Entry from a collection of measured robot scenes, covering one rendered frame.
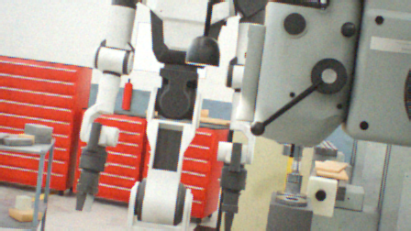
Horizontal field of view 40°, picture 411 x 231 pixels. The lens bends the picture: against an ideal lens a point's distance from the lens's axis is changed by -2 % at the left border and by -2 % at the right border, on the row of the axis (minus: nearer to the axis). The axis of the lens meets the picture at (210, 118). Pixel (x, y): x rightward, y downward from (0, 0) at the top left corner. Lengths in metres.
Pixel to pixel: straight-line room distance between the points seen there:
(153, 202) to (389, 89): 0.95
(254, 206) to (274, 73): 1.92
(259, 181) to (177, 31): 1.32
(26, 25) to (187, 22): 9.82
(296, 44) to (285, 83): 0.08
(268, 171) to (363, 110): 1.90
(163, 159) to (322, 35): 0.91
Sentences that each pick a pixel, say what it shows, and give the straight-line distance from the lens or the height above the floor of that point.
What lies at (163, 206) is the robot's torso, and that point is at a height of 1.01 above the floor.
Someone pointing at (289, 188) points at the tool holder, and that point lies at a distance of 1.71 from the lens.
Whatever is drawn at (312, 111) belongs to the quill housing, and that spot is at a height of 1.38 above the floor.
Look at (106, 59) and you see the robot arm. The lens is 1.95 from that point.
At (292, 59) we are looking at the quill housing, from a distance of 1.16.
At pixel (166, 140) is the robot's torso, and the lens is 1.91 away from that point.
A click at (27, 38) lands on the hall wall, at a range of 11.59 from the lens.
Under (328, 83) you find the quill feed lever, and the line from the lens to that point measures 1.12.
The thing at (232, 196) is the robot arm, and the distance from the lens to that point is 1.91.
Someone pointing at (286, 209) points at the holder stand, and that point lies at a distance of 1.58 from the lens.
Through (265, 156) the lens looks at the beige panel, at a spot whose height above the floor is 1.09.
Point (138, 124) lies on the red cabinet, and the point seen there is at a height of 0.92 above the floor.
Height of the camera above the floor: 1.40
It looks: 3 degrees down
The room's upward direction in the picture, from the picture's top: 8 degrees clockwise
